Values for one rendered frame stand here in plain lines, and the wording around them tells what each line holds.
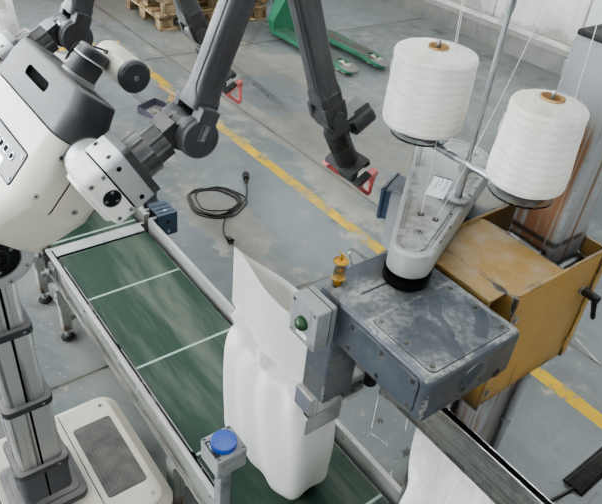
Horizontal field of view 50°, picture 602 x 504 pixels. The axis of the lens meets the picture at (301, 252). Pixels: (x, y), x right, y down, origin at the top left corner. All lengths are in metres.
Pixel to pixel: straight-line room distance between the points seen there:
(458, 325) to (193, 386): 1.29
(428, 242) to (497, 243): 0.24
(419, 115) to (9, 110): 0.84
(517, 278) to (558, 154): 0.29
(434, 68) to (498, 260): 0.40
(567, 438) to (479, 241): 1.68
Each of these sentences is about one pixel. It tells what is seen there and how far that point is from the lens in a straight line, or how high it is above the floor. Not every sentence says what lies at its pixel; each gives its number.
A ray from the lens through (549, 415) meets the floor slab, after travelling 3.01.
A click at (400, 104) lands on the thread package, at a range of 1.28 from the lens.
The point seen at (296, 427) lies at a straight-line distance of 1.72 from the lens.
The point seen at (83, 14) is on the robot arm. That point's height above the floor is 1.57.
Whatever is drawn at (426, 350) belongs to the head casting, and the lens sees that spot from 1.09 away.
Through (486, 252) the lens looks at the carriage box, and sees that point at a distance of 1.37.
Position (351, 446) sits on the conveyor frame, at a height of 0.40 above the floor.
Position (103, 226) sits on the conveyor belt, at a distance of 3.02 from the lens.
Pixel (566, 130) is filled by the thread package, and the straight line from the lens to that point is 1.13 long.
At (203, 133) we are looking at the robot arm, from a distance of 1.23.
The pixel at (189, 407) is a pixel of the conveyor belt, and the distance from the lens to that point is 2.21.
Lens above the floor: 2.08
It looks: 36 degrees down
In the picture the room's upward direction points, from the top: 7 degrees clockwise
